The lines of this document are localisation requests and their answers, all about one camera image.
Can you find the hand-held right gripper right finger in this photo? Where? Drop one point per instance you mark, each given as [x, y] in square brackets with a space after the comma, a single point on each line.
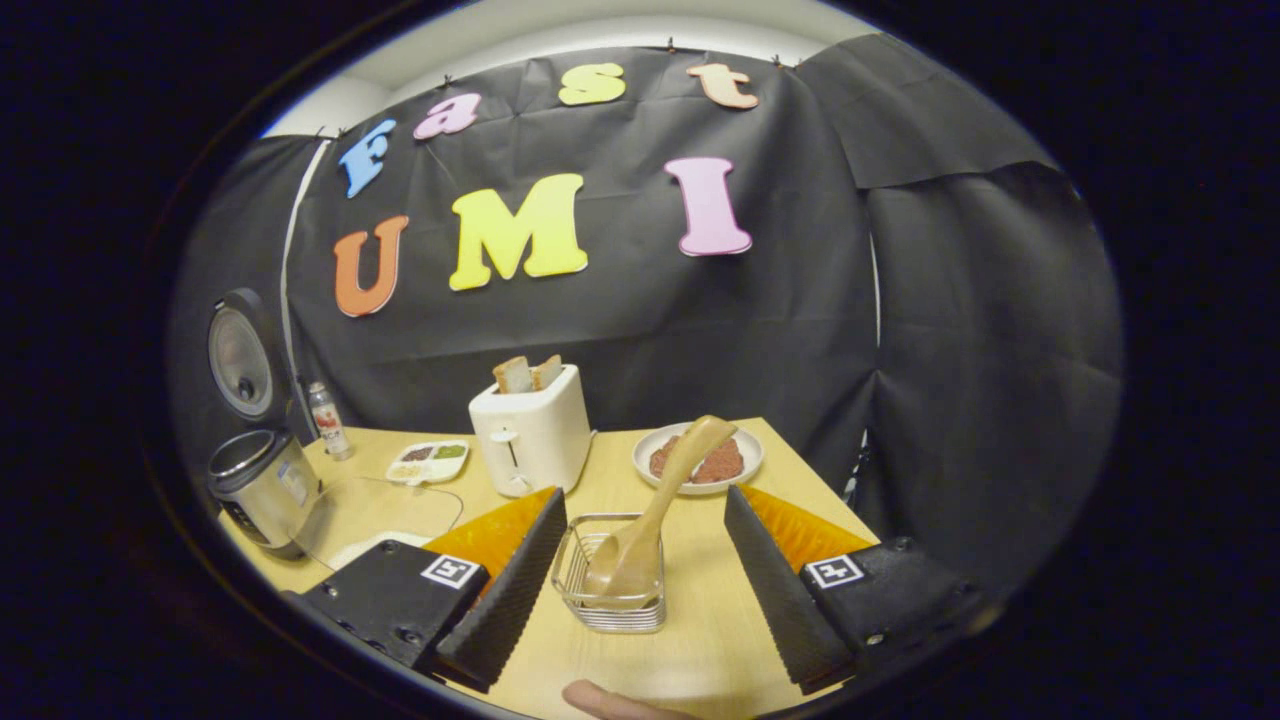
[785, 600]

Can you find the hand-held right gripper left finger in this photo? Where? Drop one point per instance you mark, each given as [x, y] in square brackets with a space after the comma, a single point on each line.
[500, 600]

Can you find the white rice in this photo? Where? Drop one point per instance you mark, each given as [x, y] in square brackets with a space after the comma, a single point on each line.
[365, 548]

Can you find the wooden spoon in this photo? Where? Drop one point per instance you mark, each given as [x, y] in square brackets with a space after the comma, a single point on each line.
[640, 550]

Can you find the dark grey rice cooker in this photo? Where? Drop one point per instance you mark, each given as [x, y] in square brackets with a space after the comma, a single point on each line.
[265, 490]

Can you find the red meat piece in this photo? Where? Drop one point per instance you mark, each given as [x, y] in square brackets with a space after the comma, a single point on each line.
[722, 465]
[662, 460]

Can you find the round white plate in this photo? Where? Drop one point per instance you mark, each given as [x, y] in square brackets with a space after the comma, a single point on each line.
[748, 450]

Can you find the divided white condiment dish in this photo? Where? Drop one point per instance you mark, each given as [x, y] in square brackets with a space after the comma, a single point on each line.
[428, 462]

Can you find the white toaster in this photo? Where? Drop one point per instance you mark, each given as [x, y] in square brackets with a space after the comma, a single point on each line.
[535, 440]

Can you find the toast slice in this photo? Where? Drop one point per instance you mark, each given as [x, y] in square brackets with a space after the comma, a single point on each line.
[547, 372]
[512, 376]

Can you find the small glass spice bottle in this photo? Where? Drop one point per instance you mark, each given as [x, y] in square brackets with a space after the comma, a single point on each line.
[328, 425]

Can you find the black backdrop cloth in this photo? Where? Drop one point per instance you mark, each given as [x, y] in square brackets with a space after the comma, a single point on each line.
[620, 330]

